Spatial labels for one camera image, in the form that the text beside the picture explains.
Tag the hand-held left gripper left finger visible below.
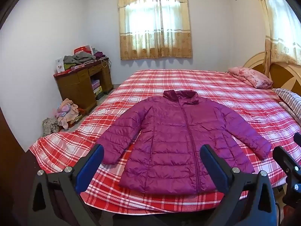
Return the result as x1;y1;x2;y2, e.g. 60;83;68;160
32;144;105;226

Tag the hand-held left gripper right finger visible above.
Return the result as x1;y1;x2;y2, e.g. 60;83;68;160
199;144;278;226

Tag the purple puffer jacket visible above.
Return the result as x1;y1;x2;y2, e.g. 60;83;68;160
96;90;272;195

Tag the pink clothes pile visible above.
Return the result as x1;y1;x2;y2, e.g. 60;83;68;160
55;98;82;130

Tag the grey clothes pile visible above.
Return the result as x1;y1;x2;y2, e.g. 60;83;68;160
63;51;96;65

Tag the striped pillow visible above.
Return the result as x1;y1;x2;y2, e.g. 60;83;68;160
273;88;301;119

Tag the grey patterned cloth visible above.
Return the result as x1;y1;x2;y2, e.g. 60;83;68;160
42;117;60;137

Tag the bed with red plaid sheet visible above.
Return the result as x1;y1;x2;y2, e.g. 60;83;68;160
29;69;301;215

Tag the wooden headboard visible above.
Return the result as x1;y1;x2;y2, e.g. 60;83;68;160
243;52;301;92

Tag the stack of boxes in desk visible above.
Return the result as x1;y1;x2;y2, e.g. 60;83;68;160
91;79;104;99

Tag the pink floral pillow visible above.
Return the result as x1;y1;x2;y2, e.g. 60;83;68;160
228;66;274;89

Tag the brown wooden desk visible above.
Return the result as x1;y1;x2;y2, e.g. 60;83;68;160
53;57;114;116

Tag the dark brown wooden door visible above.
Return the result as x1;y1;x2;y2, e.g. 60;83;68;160
0;107;32;226

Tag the white printed box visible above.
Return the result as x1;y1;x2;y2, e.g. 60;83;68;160
55;57;65;74

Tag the red and white box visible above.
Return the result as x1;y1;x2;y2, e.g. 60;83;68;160
74;44;94;55

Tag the beige window curtain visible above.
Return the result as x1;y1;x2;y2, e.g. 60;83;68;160
118;0;193;61
252;0;301;76

